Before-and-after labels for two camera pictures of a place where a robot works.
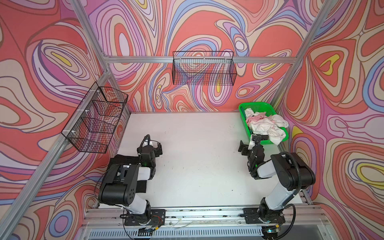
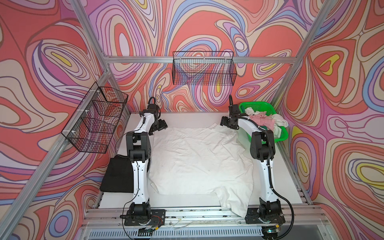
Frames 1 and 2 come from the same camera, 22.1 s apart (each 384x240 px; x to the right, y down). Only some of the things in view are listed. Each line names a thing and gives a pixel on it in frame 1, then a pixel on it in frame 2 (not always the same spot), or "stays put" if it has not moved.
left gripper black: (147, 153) → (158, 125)
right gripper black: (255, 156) → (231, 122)
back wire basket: (204, 68) stays put
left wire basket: (93, 124) stays put
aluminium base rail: (301, 223) stays put
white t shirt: (273, 126) → (200, 160)
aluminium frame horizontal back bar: (200, 59) stays put
